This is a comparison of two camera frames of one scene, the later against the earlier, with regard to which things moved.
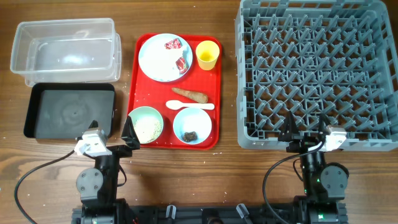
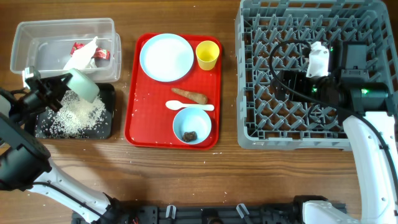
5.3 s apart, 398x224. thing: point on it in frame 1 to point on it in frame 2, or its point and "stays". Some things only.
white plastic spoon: (174, 104) stays
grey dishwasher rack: (338, 58) stays
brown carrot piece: (199, 98) stays
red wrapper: (174, 44) to (76, 46)
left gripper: (130, 142) to (54, 86)
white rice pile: (147, 128) to (76, 117)
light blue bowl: (192, 119) stays
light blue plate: (165, 57) stays
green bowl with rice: (147, 122) to (80, 85)
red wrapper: (181, 65) to (102, 53)
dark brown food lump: (189, 136) stays
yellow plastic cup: (207, 52) stays
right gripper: (301, 143) to (297, 78)
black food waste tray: (65, 110) stays
